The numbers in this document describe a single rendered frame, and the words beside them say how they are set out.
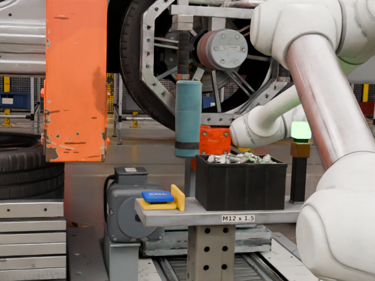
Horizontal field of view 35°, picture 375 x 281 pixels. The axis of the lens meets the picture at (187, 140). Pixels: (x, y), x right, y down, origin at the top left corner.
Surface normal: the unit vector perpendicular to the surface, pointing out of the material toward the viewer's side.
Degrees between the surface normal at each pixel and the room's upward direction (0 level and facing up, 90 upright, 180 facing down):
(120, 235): 90
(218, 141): 90
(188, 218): 90
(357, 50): 148
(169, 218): 90
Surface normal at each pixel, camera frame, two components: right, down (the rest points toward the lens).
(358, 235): -0.19, -0.20
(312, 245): -0.99, 0.07
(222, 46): 0.22, 0.14
